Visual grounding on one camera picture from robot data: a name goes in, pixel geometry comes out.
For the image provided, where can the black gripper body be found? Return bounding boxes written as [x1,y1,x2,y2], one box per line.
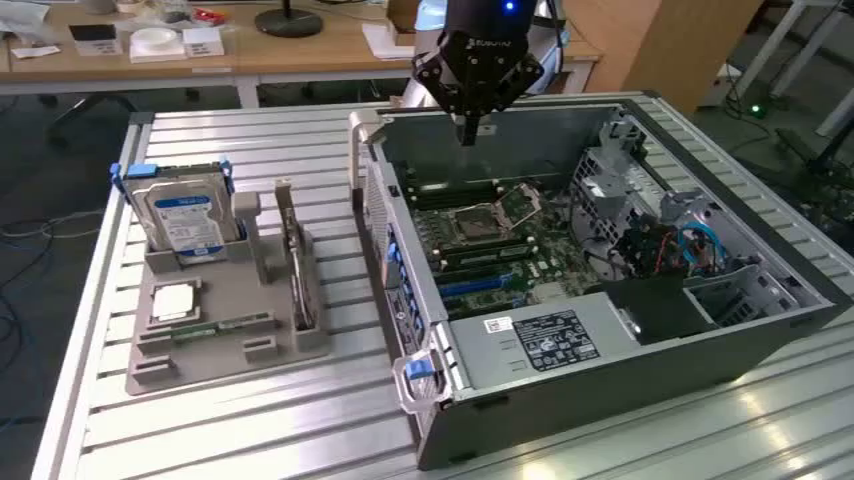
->
[436,0,536,117]

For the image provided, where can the dark graphics card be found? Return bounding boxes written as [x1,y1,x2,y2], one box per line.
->
[272,178,323,335]

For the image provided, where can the stack of white cardboard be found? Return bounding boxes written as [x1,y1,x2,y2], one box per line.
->
[360,21,420,62]

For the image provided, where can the wooden desk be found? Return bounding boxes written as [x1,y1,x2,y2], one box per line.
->
[0,0,603,109]

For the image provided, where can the wooden cabinet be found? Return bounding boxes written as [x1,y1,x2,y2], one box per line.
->
[580,0,766,117]

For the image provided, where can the black round lamp base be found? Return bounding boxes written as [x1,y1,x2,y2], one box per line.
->
[253,0,325,39]

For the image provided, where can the open socket cover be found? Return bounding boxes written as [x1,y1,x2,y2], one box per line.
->
[495,181,547,227]

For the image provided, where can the metal disk bay cage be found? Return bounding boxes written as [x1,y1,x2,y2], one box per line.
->
[571,118,670,239]

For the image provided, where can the CPU socket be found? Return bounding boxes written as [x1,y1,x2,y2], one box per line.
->
[451,204,503,247]

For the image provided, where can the plain white box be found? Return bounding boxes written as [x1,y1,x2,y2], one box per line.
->
[180,26,225,59]

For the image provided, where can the installed black RAM sticks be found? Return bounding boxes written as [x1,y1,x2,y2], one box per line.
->
[433,240,539,274]

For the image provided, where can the white round tape holder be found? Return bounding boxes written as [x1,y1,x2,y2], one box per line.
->
[127,26,189,65]

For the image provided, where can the blue expansion slot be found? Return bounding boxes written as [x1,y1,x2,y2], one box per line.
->
[435,273,510,300]

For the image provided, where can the hard disk in blue caddy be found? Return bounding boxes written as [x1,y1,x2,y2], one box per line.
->
[108,156,236,267]

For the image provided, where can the white box with black top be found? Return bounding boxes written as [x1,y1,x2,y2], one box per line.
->
[67,23,124,58]

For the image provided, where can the black air shroud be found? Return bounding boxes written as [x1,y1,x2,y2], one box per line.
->
[608,276,720,347]

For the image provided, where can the black office chair base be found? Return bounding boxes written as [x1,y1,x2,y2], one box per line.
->
[37,91,143,150]

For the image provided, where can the grey power supply unit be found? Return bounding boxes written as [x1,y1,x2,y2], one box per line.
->
[447,291,643,392]

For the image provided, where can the blue case latch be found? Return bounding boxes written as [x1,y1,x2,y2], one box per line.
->
[404,359,436,385]

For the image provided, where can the green RAM stick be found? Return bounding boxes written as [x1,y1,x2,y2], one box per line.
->
[171,311,272,340]

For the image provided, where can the silver CPU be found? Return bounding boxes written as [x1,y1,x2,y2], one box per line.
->
[151,286,200,322]

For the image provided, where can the white paper label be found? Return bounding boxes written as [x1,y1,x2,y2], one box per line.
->
[8,45,63,60]

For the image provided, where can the clear plastic bag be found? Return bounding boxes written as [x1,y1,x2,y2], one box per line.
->
[0,0,63,45]

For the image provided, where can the open grey PC case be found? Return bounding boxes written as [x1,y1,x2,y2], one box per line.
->
[347,97,854,472]

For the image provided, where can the grey parts rack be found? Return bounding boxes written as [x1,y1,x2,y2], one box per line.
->
[124,189,333,397]

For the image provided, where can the red wire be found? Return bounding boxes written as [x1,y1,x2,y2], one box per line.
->
[648,233,670,275]

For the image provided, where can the white table frame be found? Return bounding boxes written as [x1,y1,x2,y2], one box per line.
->
[731,0,854,137]

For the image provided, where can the blue wire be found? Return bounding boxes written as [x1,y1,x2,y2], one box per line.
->
[671,223,730,277]

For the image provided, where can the white floor cable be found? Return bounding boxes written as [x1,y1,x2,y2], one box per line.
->
[0,208,105,242]

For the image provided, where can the blue floor cable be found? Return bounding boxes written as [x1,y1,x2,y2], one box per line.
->
[0,238,56,432]

